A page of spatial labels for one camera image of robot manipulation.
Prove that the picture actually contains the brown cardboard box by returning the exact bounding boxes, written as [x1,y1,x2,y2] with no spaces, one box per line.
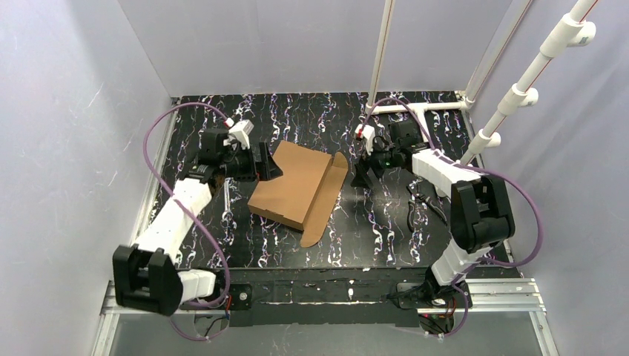
[248,141,349,248]

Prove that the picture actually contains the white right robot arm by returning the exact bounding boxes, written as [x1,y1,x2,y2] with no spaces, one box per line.
[351,121,515,291]

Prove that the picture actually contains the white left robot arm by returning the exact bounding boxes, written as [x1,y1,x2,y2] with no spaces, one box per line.
[112,132,283,316]

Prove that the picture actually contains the silver open-end wrench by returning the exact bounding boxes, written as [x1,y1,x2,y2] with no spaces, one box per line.
[221,179,233,225]

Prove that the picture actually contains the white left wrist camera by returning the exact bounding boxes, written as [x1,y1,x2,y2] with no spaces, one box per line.
[228,119,254,145]

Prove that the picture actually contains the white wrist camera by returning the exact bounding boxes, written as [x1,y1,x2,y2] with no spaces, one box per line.
[355,124,376,147]
[228,119,254,145]

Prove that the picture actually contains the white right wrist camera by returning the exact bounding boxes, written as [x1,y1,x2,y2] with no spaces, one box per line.
[355,124,376,147]

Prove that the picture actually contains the black handled pliers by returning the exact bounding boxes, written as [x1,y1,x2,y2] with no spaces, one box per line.
[406,194,449,233]

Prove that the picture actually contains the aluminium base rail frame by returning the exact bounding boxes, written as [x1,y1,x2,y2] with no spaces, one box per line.
[98,265,544,337]

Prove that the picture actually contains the white PVC pipe frame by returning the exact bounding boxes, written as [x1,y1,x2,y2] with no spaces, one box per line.
[365,0,533,115]

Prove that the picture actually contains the white PVC camera pole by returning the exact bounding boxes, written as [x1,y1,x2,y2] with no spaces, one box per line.
[460,0,597,165]

